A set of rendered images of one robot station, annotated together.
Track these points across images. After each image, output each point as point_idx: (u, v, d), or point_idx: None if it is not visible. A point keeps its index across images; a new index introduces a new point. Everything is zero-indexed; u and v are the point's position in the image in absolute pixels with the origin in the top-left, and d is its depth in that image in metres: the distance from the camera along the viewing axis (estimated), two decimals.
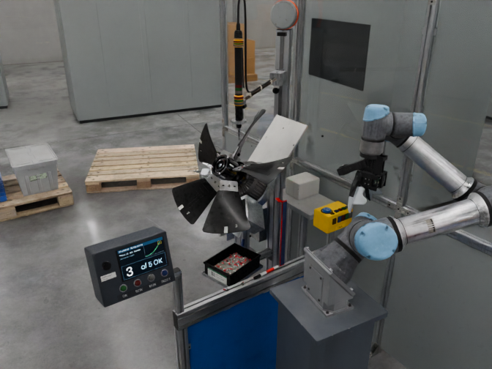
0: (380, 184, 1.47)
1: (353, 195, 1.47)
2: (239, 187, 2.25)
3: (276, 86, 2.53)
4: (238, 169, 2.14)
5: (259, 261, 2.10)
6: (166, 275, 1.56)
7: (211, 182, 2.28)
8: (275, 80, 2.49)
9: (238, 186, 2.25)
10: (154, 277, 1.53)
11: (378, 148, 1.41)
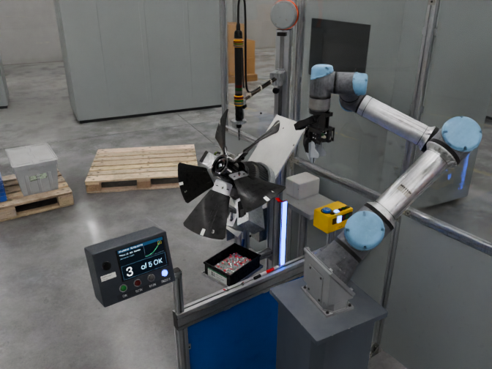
0: (326, 138, 1.61)
1: (308, 151, 1.65)
2: (234, 189, 2.27)
3: (276, 86, 2.53)
4: (233, 178, 2.14)
5: (259, 261, 2.10)
6: (166, 275, 1.56)
7: (211, 174, 2.31)
8: (275, 80, 2.49)
9: (233, 187, 2.26)
10: (154, 277, 1.53)
11: (322, 105, 1.55)
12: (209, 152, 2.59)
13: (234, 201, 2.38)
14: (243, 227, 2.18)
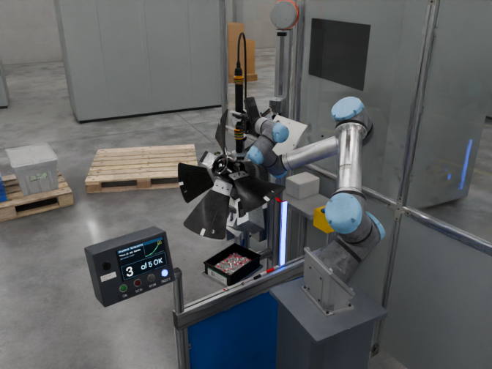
0: None
1: (233, 116, 2.01)
2: (234, 189, 2.27)
3: (275, 113, 2.60)
4: (233, 178, 2.14)
5: (259, 261, 2.10)
6: (166, 275, 1.56)
7: (211, 174, 2.31)
8: (274, 107, 2.56)
9: (233, 187, 2.26)
10: (154, 277, 1.53)
11: (261, 135, 1.90)
12: (209, 152, 2.59)
13: (234, 201, 2.38)
14: (243, 227, 2.18)
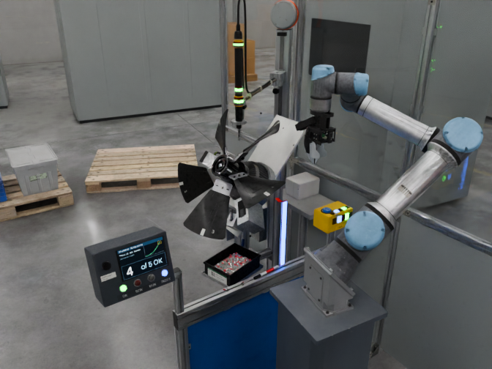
0: (328, 139, 1.60)
1: (310, 151, 1.65)
2: (234, 189, 2.27)
3: (276, 86, 2.53)
4: (233, 179, 2.14)
5: (259, 261, 2.10)
6: (166, 275, 1.56)
7: (211, 174, 2.31)
8: (275, 80, 2.49)
9: (233, 187, 2.26)
10: (154, 277, 1.53)
11: (323, 105, 1.55)
12: (209, 152, 2.59)
13: (234, 201, 2.38)
14: (243, 227, 2.18)
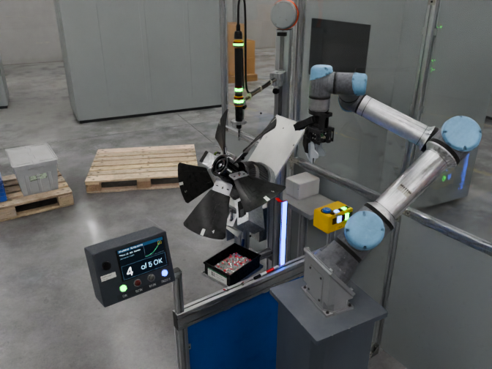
0: (326, 139, 1.61)
1: (308, 151, 1.65)
2: None
3: (276, 86, 2.53)
4: (213, 186, 2.21)
5: (259, 261, 2.10)
6: (166, 275, 1.56)
7: (225, 152, 2.30)
8: (275, 80, 2.49)
9: None
10: (154, 277, 1.53)
11: (321, 105, 1.55)
12: (209, 152, 2.59)
13: (234, 201, 2.38)
14: (243, 227, 2.18)
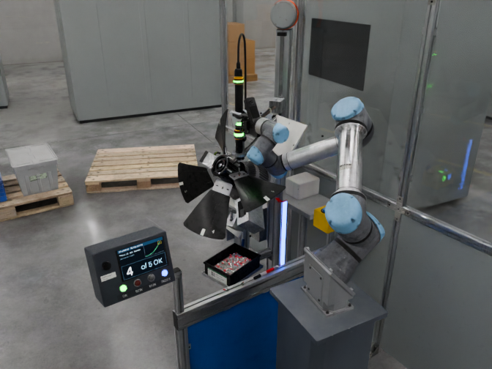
0: None
1: (233, 116, 2.01)
2: None
3: (275, 113, 2.60)
4: (213, 186, 2.21)
5: (259, 261, 2.10)
6: (166, 275, 1.56)
7: (225, 152, 2.30)
8: (274, 108, 2.56)
9: None
10: (154, 277, 1.53)
11: (261, 135, 1.90)
12: (209, 152, 2.59)
13: (234, 201, 2.38)
14: (243, 227, 2.18)
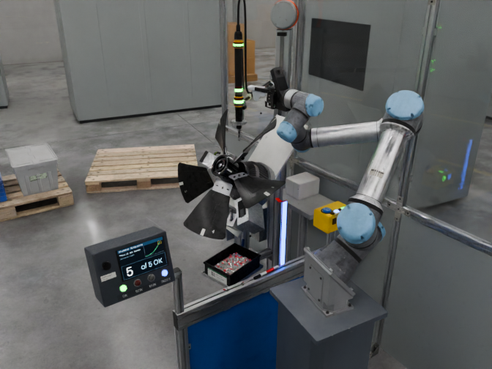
0: None
1: (256, 91, 1.79)
2: None
3: None
4: (213, 186, 2.21)
5: (259, 261, 2.10)
6: (166, 275, 1.56)
7: (225, 152, 2.30)
8: None
9: None
10: (154, 277, 1.53)
11: (290, 108, 1.70)
12: (209, 152, 2.59)
13: (234, 201, 2.38)
14: (243, 227, 2.18)
